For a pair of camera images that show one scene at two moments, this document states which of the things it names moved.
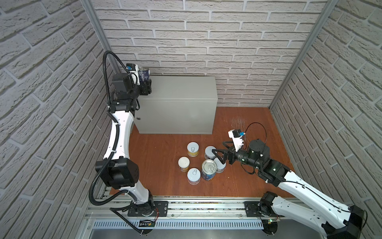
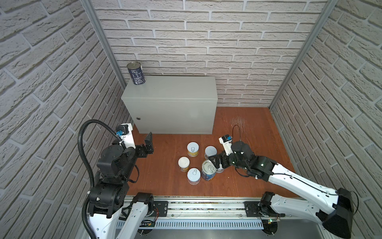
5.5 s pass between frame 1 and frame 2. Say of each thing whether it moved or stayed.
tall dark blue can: moved
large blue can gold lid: stayed
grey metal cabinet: stayed
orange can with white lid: stayed
